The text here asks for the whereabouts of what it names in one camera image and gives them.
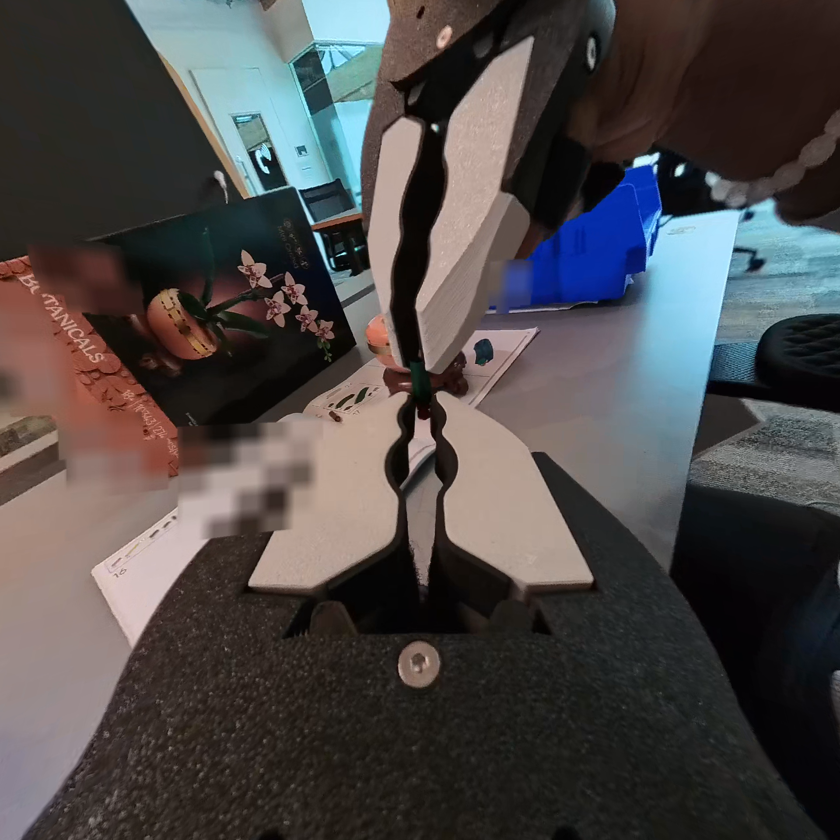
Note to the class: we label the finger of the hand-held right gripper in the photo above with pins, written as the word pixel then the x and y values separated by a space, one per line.
pixel 387 210
pixel 479 164

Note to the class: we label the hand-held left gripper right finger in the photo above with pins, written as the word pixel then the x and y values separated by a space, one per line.
pixel 512 518

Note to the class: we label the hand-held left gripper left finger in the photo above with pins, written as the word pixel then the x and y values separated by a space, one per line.
pixel 348 518

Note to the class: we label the dark red brick piece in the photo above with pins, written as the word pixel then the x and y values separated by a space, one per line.
pixel 424 411

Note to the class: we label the green stem brick piece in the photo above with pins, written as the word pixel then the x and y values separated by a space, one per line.
pixel 420 380

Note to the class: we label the person's right forearm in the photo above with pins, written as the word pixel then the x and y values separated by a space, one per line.
pixel 817 200

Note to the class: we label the grey desk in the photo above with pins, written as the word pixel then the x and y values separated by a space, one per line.
pixel 590 407

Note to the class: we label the person's right hand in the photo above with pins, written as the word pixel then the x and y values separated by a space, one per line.
pixel 689 79

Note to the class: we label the wooden table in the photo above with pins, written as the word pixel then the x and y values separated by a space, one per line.
pixel 341 223

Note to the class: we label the glass door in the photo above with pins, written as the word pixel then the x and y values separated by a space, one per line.
pixel 259 154

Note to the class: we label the blue plastic bin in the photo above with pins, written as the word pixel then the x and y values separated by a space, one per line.
pixel 590 256

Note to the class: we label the pink and brown pot model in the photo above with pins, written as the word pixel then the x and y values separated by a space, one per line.
pixel 453 379

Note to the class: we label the white instruction booklet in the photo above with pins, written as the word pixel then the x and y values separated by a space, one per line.
pixel 505 354

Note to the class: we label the orange and black toy box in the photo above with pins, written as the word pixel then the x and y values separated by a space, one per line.
pixel 249 308

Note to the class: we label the large black panel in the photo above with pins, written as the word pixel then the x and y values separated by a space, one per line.
pixel 85 118

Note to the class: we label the black mesh office chair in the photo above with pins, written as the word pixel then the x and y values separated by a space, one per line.
pixel 800 348

